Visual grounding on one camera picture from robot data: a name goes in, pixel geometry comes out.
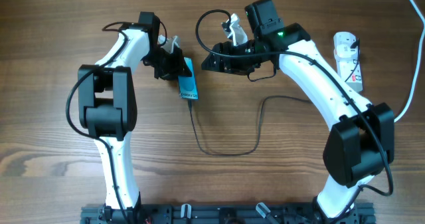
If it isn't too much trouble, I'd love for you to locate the Samsung Galaxy smartphone teal screen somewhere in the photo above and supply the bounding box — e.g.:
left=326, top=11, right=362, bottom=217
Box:
left=178, top=57, right=199, bottom=100

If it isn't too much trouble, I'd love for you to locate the black USB charging cable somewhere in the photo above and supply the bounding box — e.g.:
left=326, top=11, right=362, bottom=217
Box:
left=187, top=37, right=363, bottom=157

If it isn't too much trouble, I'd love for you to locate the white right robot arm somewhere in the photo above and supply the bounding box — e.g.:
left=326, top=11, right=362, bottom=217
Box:
left=201, top=0, right=394, bottom=223

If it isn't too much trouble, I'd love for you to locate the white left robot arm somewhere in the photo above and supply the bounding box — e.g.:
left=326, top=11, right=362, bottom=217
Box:
left=73, top=12, right=193, bottom=213

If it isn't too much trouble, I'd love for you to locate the white USB charger adapter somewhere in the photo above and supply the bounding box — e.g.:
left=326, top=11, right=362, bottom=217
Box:
left=334, top=41, right=359, bottom=61

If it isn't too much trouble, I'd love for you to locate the white power strip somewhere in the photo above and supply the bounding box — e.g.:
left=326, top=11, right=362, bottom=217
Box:
left=333, top=31, right=363, bottom=92

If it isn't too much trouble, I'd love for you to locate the white power strip cord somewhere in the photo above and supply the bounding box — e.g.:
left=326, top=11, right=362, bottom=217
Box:
left=393, top=0, right=425, bottom=124

